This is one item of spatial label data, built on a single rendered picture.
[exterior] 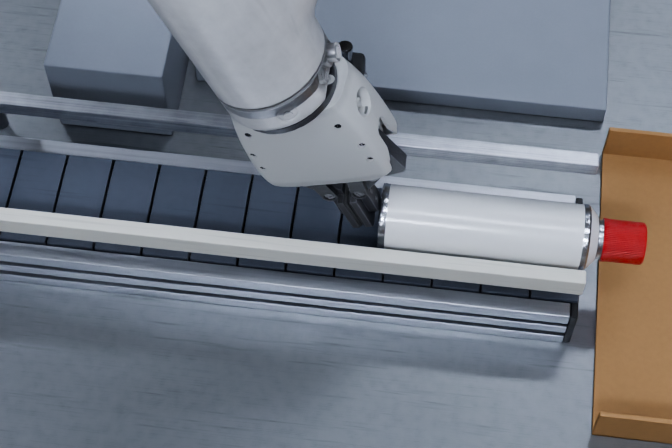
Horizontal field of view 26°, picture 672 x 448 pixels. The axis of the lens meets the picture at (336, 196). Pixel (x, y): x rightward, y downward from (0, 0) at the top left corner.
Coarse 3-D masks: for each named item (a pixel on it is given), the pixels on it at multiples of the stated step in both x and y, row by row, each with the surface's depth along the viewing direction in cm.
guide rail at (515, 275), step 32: (0, 224) 113; (32, 224) 112; (64, 224) 112; (96, 224) 112; (128, 224) 112; (256, 256) 112; (288, 256) 112; (320, 256) 111; (352, 256) 111; (384, 256) 111; (416, 256) 111; (448, 256) 111; (544, 288) 111; (576, 288) 110
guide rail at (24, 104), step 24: (0, 96) 113; (24, 96) 113; (48, 96) 113; (96, 120) 113; (120, 120) 112; (144, 120) 112; (168, 120) 111; (192, 120) 111; (216, 120) 111; (408, 144) 110; (432, 144) 110; (456, 144) 110; (480, 144) 110; (504, 144) 110; (552, 168) 110; (576, 168) 110
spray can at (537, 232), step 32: (384, 192) 112; (416, 192) 112; (448, 192) 112; (384, 224) 111; (416, 224) 111; (448, 224) 111; (480, 224) 111; (512, 224) 110; (544, 224) 110; (576, 224) 110; (608, 224) 111; (640, 224) 112; (480, 256) 112; (512, 256) 111; (544, 256) 111; (576, 256) 111; (608, 256) 111; (640, 256) 111
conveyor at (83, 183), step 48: (0, 192) 118; (48, 192) 118; (96, 192) 118; (144, 192) 118; (192, 192) 118; (240, 192) 118; (288, 192) 118; (0, 240) 117; (48, 240) 116; (336, 240) 116; (480, 288) 114
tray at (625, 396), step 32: (608, 160) 125; (640, 160) 125; (608, 192) 123; (640, 192) 123; (608, 288) 118; (640, 288) 118; (608, 320) 117; (640, 320) 117; (608, 352) 116; (640, 352) 116; (608, 384) 114; (640, 384) 114; (608, 416) 109; (640, 416) 109
